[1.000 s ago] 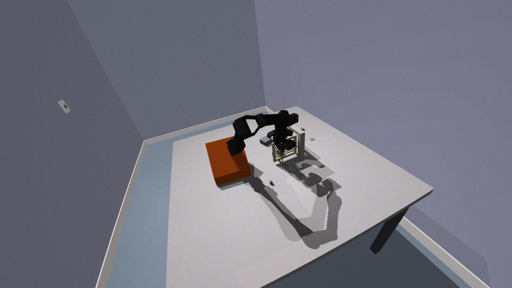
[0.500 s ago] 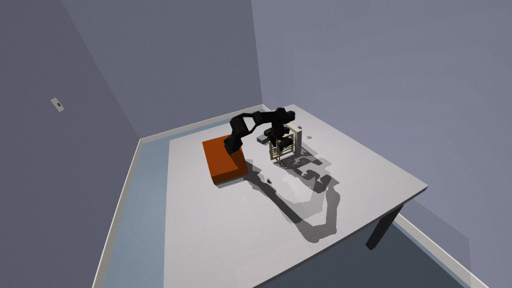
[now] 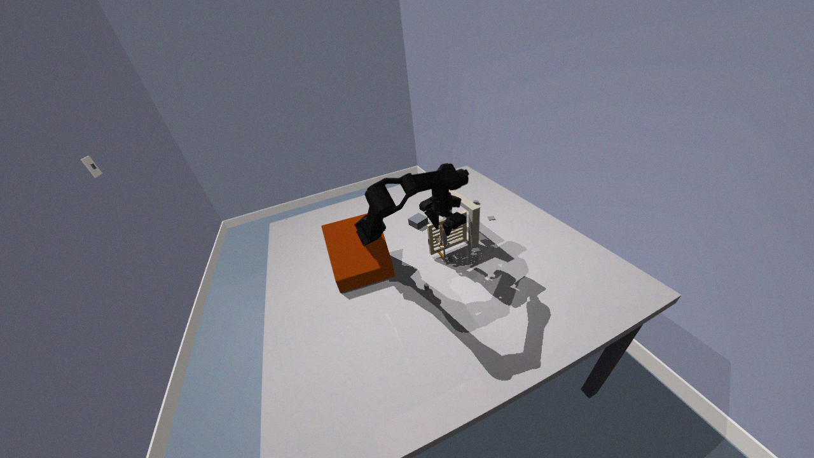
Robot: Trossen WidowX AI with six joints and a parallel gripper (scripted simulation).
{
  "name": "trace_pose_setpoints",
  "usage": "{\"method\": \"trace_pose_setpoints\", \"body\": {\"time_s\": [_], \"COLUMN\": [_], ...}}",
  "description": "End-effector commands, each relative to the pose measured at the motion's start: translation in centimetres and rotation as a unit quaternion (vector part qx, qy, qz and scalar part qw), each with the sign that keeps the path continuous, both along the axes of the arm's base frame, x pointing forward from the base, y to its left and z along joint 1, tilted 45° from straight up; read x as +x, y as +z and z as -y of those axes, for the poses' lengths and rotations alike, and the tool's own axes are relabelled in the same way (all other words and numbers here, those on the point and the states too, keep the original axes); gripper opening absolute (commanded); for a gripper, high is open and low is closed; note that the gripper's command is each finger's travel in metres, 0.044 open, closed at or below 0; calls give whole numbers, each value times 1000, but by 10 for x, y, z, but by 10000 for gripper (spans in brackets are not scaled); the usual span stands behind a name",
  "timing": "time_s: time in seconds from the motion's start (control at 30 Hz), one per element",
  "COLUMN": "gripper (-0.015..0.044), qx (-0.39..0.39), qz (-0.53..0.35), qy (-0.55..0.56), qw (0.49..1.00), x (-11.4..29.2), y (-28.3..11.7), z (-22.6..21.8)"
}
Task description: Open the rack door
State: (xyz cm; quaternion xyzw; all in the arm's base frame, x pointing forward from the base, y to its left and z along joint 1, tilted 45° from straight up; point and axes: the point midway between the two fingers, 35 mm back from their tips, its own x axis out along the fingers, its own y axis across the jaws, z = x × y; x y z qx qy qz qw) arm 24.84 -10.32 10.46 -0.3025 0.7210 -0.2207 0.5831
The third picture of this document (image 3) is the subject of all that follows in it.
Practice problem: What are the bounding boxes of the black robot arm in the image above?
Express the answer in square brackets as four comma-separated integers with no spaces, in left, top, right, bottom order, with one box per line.
[354,163,469,246]

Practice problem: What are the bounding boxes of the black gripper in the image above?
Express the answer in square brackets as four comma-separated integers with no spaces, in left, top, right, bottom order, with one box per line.
[419,195,466,236]

